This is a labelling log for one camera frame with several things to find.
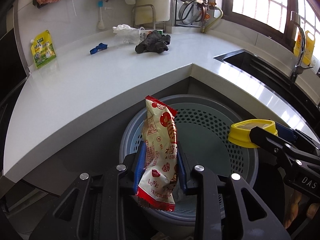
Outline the yellow plastic lid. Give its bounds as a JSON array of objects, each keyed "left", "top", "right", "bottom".
[{"left": 228, "top": 119, "right": 278, "bottom": 148}]

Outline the metal cutting board stand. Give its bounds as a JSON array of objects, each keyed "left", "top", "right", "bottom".
[{"left": 131, "top": 4, "right": 168, "bottom": 29}]

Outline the blue white bottle brush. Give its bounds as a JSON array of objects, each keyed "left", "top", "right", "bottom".
[{"left": 97, "top": 0, "right": 105, "bottom": 30}]

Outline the chrome sink faucet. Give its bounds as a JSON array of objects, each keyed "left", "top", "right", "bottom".
[{"left": 290, "top": 11, "right": 315, "bottom": 83}]

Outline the black kitchen sink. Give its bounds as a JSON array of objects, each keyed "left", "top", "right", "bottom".
[{"left": 215, "top": 49, "right": 319, "bottom": 120}]

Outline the black wire pot rack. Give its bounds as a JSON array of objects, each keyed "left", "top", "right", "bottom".
[{"left": 174, "top": 0, "right": 223, "bottom": 28}]

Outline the grey perforated trash bin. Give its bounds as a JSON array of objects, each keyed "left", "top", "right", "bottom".
[{"left": 119, "top": 94, "right": 259, "bottom": 226}]

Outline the dark grey cloth rag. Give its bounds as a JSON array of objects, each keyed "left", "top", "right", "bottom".
[{"left": 135, "top": 30, "right": 171, "bottom": 54}]

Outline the window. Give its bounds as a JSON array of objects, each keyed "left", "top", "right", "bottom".
[{"left": 222, "top": 0, "right": 319, "bottom": 50}]

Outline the yellow detergent bottle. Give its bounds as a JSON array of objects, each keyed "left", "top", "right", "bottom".
[{"left": 293, "top": 30, "right": 315, "bottom": 66}]

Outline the yellow green refill pouch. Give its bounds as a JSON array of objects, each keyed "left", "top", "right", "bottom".
[{"left": 30, "top": 30, "right": 56, "bottom": 69}]

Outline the white tissue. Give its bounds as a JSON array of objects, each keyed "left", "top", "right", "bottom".
[{"left": 112, "top": 24, "right": 137, "bottom": 36}]

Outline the red white snack wrapper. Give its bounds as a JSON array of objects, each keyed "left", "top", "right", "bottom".
[{"left": 137, "top": 96, "right": 178, "bottom": 212}]

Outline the yellow gas hose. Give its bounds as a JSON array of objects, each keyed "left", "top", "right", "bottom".
[{"left": 200, "top": 2, "right": 224, "bottom": 34}]

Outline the white cutting board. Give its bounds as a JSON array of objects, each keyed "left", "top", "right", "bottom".
[{"left": 134, "top": 0, "right": 173, "bottom": 23}]

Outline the steel pot lid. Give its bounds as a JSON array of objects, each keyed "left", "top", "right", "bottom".
[{"left": 178, "top": 0, "right": 208, "bottom": 25}]

